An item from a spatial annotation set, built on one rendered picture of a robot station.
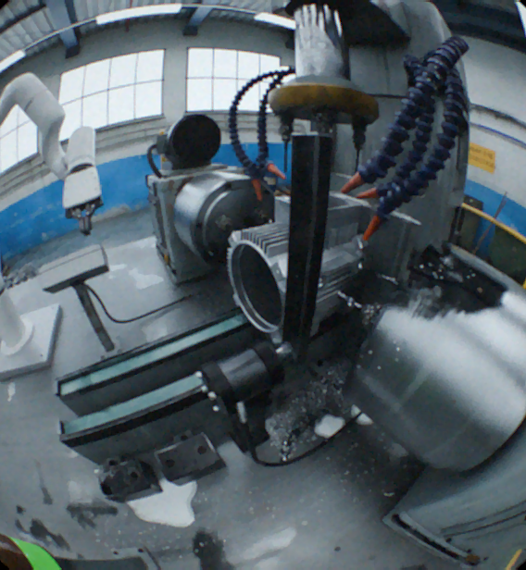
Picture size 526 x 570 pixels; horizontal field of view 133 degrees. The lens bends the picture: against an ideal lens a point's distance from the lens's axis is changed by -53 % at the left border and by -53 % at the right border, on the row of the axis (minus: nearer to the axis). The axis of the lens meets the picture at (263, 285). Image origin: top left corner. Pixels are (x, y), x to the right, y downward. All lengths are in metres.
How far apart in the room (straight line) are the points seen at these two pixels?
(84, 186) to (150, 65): 5.87
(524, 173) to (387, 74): 4.93
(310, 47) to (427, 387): 0.45
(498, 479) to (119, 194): 6.07
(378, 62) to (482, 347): 0.56
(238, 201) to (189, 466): 0.54
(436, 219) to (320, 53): 0.37
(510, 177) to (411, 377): 5.23
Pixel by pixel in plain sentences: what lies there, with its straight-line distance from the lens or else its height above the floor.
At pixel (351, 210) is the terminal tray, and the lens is 0.42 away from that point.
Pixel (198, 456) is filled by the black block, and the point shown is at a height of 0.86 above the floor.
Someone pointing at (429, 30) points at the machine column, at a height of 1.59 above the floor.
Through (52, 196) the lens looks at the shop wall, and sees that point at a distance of 6.27.
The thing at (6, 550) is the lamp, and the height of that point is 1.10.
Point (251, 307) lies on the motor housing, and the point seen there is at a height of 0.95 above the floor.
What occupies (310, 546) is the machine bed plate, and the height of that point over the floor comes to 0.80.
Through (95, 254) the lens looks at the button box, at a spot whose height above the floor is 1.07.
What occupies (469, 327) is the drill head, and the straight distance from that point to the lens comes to 0.22.
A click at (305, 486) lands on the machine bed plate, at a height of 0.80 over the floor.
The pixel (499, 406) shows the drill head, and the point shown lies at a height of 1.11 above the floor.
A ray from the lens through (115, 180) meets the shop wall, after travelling 5.90.
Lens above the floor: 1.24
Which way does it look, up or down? 34 degrees down
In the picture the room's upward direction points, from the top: straight up
